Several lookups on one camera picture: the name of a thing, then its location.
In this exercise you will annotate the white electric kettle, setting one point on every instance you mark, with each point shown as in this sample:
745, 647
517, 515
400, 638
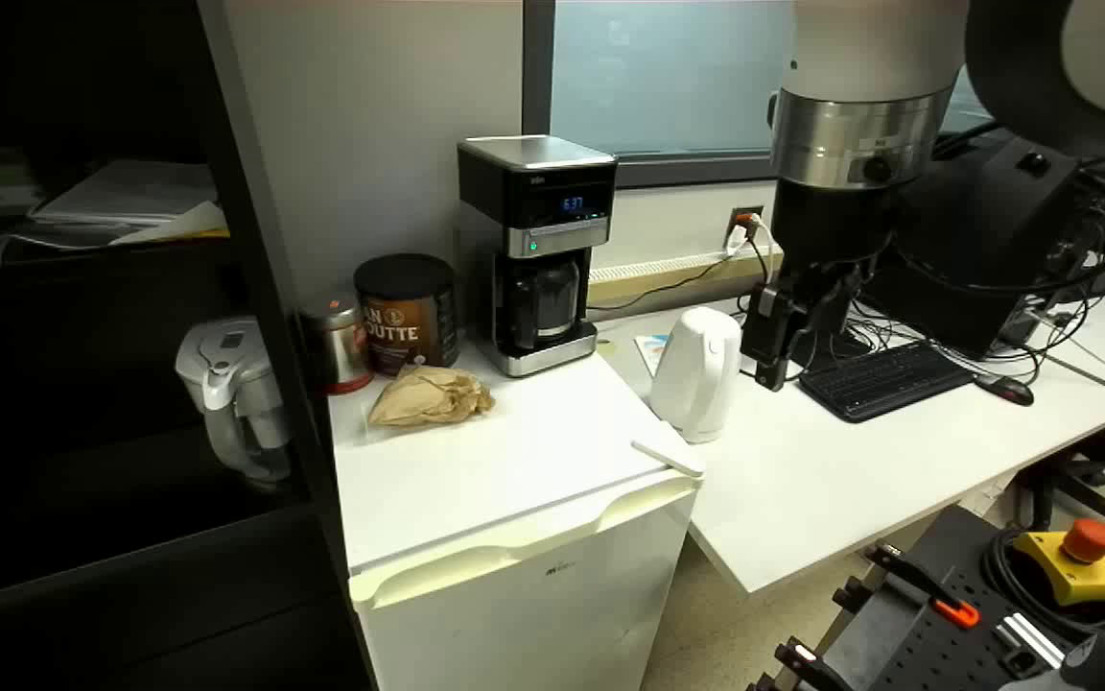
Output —
698, 379

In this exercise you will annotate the black computer mouse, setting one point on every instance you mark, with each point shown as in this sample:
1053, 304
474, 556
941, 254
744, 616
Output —
1008, 388

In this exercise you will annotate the stack of white papers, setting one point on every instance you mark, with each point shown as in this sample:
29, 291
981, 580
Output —
134, 207

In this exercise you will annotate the black silver coffee machine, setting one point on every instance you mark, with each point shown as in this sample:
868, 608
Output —
538, 207

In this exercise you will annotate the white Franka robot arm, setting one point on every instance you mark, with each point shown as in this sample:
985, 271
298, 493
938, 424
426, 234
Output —
871, 51

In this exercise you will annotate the white mini fridge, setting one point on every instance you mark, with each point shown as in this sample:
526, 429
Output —
517, 551

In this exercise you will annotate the black orange bar clamp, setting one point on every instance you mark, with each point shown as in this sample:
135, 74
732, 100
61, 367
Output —
923, 584

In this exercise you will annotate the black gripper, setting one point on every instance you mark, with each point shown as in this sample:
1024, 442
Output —
827, 236

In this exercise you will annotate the black keyboard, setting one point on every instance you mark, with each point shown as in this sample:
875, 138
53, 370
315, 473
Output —
883, 381

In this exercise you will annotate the white water filter pitcher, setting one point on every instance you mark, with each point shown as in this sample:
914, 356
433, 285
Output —
237, 397

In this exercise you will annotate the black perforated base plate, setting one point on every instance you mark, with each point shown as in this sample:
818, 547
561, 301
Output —
911, 638

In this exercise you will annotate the yellow red emergency stop button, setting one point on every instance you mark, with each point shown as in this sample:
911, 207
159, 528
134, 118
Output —
1079, 559

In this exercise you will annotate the dark coffee can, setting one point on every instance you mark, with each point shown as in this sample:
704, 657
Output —
403, 313

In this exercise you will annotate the white wall power outlet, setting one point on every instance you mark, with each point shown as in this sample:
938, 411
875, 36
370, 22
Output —
745, 226

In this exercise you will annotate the glass coffee carafe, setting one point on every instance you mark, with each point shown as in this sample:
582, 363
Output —
545, 304

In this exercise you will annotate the black chair base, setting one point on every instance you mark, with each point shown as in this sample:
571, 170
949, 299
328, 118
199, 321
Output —
1093, 486

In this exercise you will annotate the blue white paper packet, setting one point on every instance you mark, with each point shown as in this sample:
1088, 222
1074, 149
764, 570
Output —
651, 353

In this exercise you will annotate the grey window frame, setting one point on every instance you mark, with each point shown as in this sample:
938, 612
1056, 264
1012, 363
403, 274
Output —
653, 80

